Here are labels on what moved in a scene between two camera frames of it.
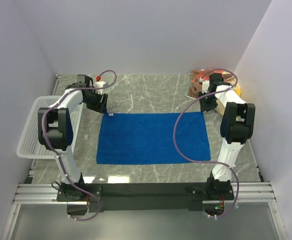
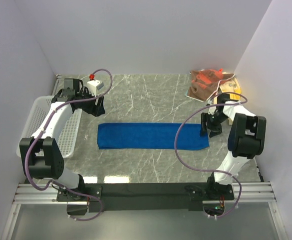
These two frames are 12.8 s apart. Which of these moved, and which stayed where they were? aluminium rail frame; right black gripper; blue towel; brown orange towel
Moved: right black gripper; blue towel
Stayed: brown orange towel; aluminium rail frame
